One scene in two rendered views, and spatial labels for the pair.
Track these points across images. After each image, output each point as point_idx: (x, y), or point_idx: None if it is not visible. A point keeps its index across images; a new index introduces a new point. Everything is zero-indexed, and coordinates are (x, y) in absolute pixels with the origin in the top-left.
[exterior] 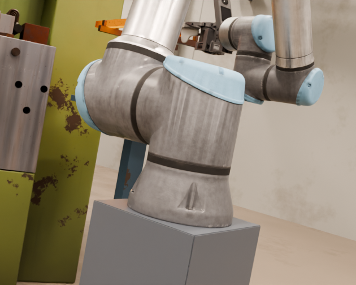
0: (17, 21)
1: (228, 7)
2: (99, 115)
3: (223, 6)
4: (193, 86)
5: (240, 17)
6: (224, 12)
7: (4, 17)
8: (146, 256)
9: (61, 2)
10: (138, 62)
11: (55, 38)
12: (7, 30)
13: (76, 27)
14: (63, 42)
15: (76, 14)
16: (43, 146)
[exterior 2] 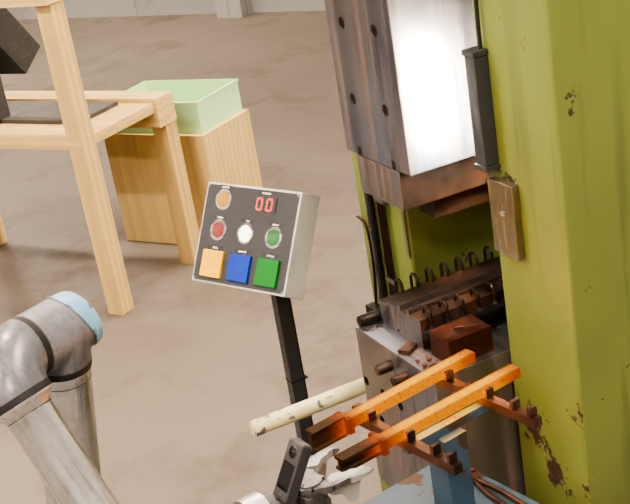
0: (430, 324)
1: (292, 463)
2: None
3: (287, 461)
4: None
5: (233, 503)
6: (284, 472)
7: (412, 320)
8: None
9: (505, 282)
10: None
11: (511, 336)
12: (418, 337)
13: (527, 324)
14: (519, 344)
15: (523, 303)
16: (533, 493)
